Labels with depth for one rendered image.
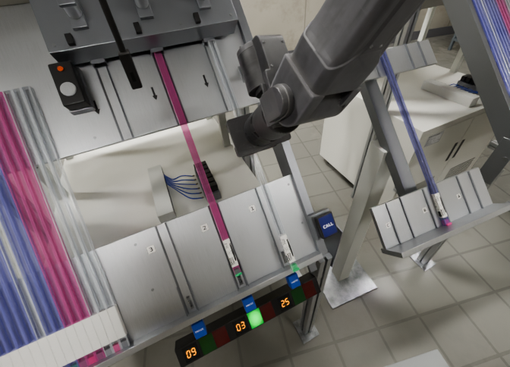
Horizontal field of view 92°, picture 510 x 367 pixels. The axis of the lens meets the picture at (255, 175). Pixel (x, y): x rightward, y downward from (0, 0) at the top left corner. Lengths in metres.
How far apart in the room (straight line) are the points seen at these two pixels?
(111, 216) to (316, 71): 0.85
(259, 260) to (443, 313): 1.09
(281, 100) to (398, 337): 1.25
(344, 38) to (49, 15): 0.49
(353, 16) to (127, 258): 0.51
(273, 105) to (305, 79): 0.04
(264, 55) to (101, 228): 0.78
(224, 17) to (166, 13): 0.11
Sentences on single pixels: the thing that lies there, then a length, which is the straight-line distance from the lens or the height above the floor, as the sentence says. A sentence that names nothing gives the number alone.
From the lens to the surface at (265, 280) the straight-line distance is 0.57.
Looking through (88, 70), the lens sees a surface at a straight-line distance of 0.61.
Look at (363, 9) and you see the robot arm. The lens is 0.22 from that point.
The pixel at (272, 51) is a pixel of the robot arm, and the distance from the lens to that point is 0.34.
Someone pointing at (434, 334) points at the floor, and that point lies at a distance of 1.46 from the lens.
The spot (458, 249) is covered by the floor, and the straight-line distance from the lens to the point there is 1.74.
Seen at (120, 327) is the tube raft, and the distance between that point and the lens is 0.59.
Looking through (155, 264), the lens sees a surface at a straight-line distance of 0.56.
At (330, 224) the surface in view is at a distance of 0.58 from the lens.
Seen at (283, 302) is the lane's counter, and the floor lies 0.66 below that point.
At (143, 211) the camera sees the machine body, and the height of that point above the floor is 0.62.
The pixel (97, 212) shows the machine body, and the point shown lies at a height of 0.62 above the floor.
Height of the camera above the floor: 1.25
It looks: 43 degrees down
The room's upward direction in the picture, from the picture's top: 6 degrees counter-clockwise
